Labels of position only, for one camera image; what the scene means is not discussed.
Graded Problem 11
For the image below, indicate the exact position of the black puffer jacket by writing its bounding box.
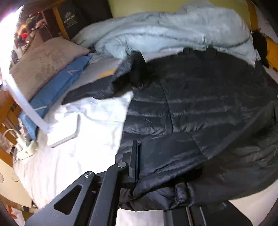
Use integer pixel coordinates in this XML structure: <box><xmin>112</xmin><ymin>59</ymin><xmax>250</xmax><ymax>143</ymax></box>
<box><xmin>63</xmin><ymin>48</ymin><xmax>277</xmax><ymax>211</ymax></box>

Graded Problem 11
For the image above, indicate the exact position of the grey patterned bed sheet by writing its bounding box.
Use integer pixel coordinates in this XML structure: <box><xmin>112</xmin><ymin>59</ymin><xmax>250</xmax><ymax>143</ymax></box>
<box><xmin>15</xmin><ymin>90</ymin><xmax>133</xmax><ymax>208</ymax></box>

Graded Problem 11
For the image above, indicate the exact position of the white desk lamp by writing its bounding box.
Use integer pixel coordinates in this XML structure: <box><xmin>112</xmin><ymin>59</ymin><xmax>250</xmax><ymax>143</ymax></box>
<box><xmin>3</xmin><ymin>74</ymin><xmax>81</xmax><ymax>148</ymax></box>

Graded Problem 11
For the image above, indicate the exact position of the white power strip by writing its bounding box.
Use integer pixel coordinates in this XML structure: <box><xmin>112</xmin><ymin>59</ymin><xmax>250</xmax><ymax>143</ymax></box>
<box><xmin>3</xmin><ymin>128</ymin><xmax>38</xmax><ymax>158</ymax></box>

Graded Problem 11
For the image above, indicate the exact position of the blue pillow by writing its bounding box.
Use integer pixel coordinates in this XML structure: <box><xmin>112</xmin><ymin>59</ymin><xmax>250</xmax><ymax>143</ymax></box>
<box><xmin>19</xmin><ymin>54</ymin><xmax>94</xmax><ymax>141</ymax></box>

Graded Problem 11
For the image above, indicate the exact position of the beige pillow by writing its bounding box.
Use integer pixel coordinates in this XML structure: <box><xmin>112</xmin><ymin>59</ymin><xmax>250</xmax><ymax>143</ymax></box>
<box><xmin>10</xmin><ymin>37</ymin><xmax>89</xmax><ymax>101</ymax></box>

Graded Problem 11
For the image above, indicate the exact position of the orange yellow cushion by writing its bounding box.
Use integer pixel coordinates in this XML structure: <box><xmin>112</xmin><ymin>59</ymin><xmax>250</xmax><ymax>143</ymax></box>
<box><xmin>265</xmin><ymin>36</ymin><xmax>278</xmax><ymax>72</ymax></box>

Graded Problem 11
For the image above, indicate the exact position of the black cloth by cushion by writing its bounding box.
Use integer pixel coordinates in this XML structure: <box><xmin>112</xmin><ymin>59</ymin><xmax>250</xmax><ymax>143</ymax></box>
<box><xmin>252</xmin><ymin>30</ymin><xmax>269</xmax><ymax>68</ymax></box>

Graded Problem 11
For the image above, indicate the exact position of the black garment bag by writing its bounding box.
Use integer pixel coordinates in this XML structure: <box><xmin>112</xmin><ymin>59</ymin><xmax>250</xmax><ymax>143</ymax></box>
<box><xmin>58</xmin><ymin>0</ymin><xmax>113</xmax><ymax>39</ymax></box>

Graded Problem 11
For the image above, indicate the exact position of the light blue duvet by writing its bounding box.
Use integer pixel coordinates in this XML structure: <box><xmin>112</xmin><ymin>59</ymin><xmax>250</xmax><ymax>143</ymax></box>
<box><xmin>72</xmin><ymin>1</ymin><xmax>260</xmax><ymax>64</ymax></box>

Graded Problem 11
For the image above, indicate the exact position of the wooden bed frame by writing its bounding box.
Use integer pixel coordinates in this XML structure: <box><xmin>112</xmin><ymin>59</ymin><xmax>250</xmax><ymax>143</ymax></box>
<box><xmin>0</xmin><ymin>0</ymin><xmax>263</xmax><ymax>168</ymax></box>

